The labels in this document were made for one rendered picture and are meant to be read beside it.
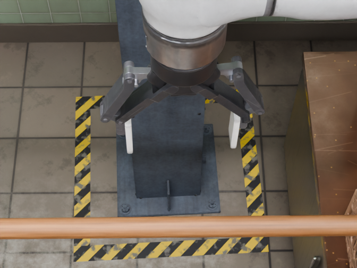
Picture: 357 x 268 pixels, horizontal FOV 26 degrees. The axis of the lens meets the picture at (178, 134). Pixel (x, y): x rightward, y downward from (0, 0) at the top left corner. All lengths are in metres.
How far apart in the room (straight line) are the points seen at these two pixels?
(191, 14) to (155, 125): 1.32
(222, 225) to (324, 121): 0.88
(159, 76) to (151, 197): 1.59
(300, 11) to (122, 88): 0.25
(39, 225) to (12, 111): 1.56
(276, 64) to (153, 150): 0.73
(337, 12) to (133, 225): 0.48
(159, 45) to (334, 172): 1.12
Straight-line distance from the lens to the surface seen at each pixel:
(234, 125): 0.97
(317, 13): 0.75
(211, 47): 0.80
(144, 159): 2.20
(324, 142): 1.90
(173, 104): 1.96
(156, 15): 0.75
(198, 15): 0.74
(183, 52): 0.79
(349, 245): 1.77
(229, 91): 0.94
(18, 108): 2.66
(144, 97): 0.92
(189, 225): 1.09
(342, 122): 1.94
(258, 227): 1.10
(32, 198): 2.48
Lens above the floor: 2.20
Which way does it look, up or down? 60 degrees down
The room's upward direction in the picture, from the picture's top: straight up
